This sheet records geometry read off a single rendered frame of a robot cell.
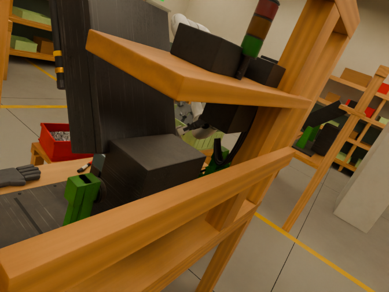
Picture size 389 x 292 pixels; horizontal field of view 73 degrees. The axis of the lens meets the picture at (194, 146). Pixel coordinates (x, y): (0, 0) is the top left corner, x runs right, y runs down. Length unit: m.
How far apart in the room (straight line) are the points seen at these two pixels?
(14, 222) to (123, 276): 0.38
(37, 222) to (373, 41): 7.78
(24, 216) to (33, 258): 0.63
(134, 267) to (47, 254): 0.56
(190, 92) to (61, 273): 0.32
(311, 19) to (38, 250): 0.98
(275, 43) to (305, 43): 7.35
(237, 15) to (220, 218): 8.15
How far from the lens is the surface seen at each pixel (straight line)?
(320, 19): 1.04
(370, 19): 8.15
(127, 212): 0.50
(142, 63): 0.45
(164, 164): 0.78
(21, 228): 1.00
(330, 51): 1.46
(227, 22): 9.10
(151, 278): 0.95
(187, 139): 2.15
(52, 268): 0.43
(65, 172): 1.27
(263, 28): 0.69
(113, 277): 0.92
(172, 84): 0.40
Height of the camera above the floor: 1.59
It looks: 21 degrees down
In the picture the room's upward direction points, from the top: 22 degrees clockwise
